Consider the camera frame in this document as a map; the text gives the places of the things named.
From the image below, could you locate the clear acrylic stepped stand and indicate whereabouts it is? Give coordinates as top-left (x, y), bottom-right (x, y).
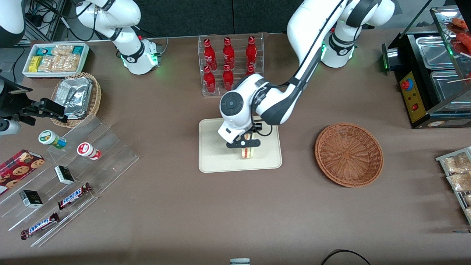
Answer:
top-left (0, 116), bottom-right (140, 248)

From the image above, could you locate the brown Snickers bar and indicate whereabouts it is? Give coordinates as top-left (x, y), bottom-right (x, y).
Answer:
top-left (57, 183), bottom-right (93, 211)
top-left (20, 212), bottom-right (60, 240)

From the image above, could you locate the black food warmer cabinet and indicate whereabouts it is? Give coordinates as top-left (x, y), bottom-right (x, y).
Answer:
top-left (381, 5), bottom-right (471, 129)

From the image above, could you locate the silver foil package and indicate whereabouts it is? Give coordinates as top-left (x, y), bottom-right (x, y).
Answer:
top-left (55, 77), bottom-right (93, 119)

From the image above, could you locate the triangular sandwich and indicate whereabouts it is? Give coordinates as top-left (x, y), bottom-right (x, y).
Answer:
top-left (241, 132), bottom-right (257, 160)

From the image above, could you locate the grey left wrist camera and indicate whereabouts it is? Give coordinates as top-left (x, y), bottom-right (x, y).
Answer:
top-left (226, 139), bottom-right (261, 149)

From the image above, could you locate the green lid yogurt cup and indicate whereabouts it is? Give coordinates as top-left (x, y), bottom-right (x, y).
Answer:
top-left (38, 130), bottom-right (67, 149)

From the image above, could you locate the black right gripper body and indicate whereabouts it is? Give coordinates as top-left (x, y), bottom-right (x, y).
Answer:
top-left (0, 75), bottom-right (36, 120)

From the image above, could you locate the small black box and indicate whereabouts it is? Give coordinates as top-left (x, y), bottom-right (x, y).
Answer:
top-left (54, 165), bottom-right (75, 186)
top-left (19, 190), bottom-right (44, 209)

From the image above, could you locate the brown round wicker basket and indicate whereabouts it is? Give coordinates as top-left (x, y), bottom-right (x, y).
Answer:
top-left (315, 123), bottom-right (384, 188)

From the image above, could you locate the light tan wicker basket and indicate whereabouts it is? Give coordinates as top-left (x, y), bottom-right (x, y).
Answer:
top-left (51, 72), bottom-right (102, 129)

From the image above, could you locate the cream plastic serving tray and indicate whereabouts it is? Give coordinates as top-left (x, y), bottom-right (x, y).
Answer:
top-left (198, 115), bottom-right (283, 173)

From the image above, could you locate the black looped table cable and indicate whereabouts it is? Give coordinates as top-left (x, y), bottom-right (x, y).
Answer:
top-left (320, 249), bottom-right (372, 265)

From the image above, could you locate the red sausage skewer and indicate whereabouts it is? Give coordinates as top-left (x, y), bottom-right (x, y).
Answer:
top-left (456, 33), bottom-right (471, 56)
top-left (451, 17), bottom-right (471, 33)

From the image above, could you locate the black cable bundle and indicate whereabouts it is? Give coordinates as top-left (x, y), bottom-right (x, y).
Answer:
top-left (25, 0), bottom-right (97, 42)

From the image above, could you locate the white rectangular snack bin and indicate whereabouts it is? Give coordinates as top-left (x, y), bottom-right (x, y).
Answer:
top-left (22, 43), bottom-right (90, 79)

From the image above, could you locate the red cookie box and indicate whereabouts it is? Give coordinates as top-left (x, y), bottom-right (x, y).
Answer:
top-left (0, 149), bottom-right (46, 196)

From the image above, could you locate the clear bag of crackers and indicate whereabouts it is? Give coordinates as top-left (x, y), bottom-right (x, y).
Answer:
top-left (51, 45), bottom-right (74, 58)
top-left (37, 55), bottom-right (59, 73)
top-left (55, 54), bottom-right (81, 73)

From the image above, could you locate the yellow snack packet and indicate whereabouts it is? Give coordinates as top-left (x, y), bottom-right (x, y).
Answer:
top-left (28, 56), bottom-right (43, 73)

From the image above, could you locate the clear acrylic bottle rack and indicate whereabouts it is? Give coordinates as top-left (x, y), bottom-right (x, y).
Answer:
top-left (198, 33), bottom-right (265, 97)

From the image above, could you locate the grey metal snack rack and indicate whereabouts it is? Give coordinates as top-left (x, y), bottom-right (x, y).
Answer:
top-left (436, 146), bottom-right (471, 225)

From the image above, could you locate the aluminium frame post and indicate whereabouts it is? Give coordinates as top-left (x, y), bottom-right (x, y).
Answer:
top-left (36, 0), bottom-right (67, 42)

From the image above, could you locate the red lid yogurt cup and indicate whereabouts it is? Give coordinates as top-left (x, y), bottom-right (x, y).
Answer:
top-left (77, 142), bottom-right (102, 160)

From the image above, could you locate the steel food pan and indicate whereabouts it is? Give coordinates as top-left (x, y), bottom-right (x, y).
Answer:
top-left (430, 70), bottom-right (471, 105)
top-left (415, 36), bottom-right (459, 71)

